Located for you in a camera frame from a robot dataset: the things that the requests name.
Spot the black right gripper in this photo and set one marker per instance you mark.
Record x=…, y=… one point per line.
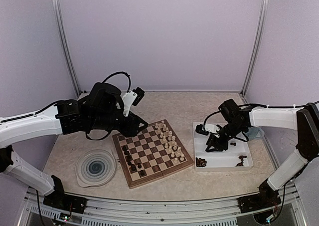
x=221, y=145

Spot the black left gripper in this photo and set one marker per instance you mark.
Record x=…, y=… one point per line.
x=130, y=129

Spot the dark chess piece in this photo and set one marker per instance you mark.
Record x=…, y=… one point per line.
x=125, y=150

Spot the white plastic tray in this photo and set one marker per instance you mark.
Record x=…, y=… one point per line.
x=213, y=155

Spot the wooden chess board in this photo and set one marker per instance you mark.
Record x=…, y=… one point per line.
x=139, y=148

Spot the dark piece back rank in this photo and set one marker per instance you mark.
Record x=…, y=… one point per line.
x=133, y=168

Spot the dark pawn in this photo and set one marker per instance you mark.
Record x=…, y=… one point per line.
x=142, y=172

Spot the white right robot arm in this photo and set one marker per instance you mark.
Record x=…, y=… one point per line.
x=296, y=126

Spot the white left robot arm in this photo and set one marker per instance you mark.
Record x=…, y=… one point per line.
x=24, y=127

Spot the white chess pieces row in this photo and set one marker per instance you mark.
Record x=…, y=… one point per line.
x=167, y=150

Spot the light blue mug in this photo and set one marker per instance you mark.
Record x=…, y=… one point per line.
x=255, y=133

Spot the collapsible silicone bowl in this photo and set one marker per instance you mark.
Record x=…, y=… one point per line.
x=95, y=168

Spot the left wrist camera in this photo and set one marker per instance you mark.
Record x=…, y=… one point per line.
x=132, y=98

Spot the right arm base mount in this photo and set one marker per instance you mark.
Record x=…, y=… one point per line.
x=265, y=198

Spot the front aluminium rail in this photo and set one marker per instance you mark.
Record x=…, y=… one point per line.
x=214, y=212

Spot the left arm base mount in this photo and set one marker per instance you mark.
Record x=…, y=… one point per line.
x=60, y=200

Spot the right aluminium frame post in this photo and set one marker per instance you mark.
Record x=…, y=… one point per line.
x=256, y=47

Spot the aluminium frame post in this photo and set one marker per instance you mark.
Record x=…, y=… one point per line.
x=256, y=47
x=65, y=47

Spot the left aluminium frame post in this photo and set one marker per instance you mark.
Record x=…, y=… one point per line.
x=65, y=47

